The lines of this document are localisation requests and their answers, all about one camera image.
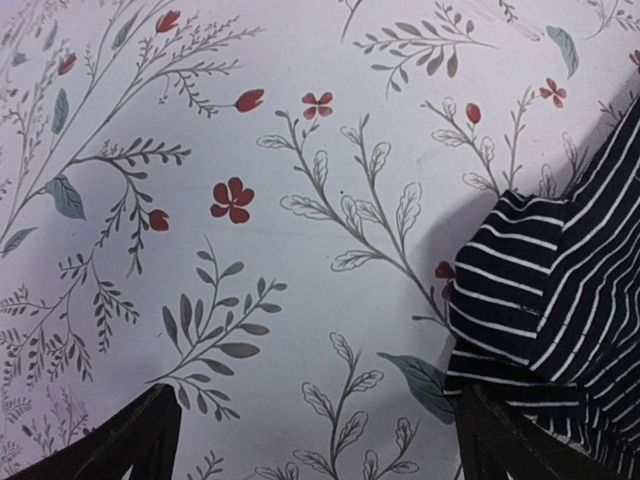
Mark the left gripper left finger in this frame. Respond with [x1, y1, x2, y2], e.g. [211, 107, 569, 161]
[1, 383, 181, 479]

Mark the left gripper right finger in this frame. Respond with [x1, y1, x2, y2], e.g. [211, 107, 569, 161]
[456, 383, 628, 479]

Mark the navy striped underwear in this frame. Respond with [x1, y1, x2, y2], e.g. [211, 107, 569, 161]
[443, 104, 639, 479]

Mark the floral tablecloth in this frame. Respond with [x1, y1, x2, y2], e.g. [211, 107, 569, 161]
[1, 1, 639, 479]

